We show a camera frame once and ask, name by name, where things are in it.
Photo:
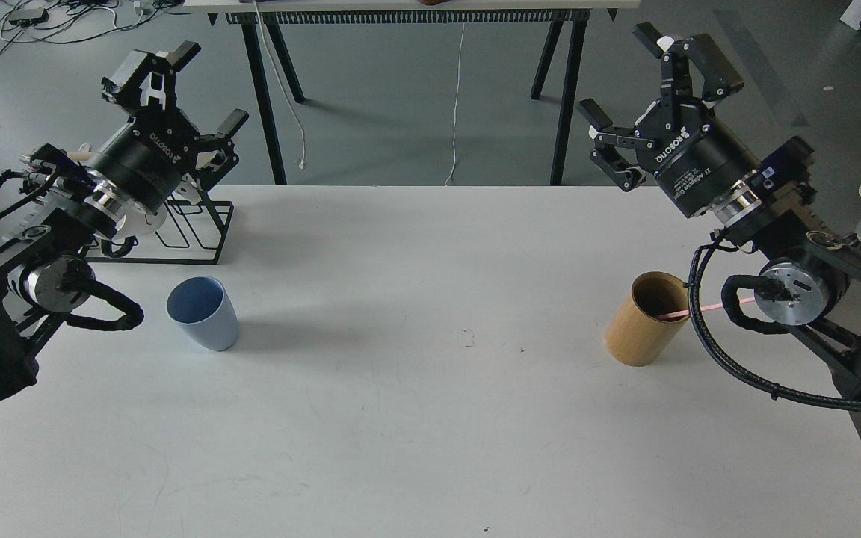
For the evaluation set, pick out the black wire cup rack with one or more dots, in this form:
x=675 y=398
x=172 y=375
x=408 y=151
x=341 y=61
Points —
x=181 y=232

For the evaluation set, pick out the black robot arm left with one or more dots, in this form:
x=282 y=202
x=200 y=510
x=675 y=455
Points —
x=62 y=203

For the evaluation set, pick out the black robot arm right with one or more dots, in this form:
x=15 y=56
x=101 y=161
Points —
x=811 y=286

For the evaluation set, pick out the pink chopstick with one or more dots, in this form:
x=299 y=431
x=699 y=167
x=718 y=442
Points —
x=707 y=307

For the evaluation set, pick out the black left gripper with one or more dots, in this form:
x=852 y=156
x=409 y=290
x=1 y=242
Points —
x=144 y=86

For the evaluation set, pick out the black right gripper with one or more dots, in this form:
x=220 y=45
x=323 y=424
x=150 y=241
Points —
x=694 y=162

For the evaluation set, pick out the bamboo cylinder holder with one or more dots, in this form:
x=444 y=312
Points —
x=652 y=314

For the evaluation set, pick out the black trestle table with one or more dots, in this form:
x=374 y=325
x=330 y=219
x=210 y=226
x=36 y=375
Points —
x=394 y=58

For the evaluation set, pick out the blue plastic cup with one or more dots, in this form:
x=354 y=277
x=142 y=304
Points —
x=202 y=308

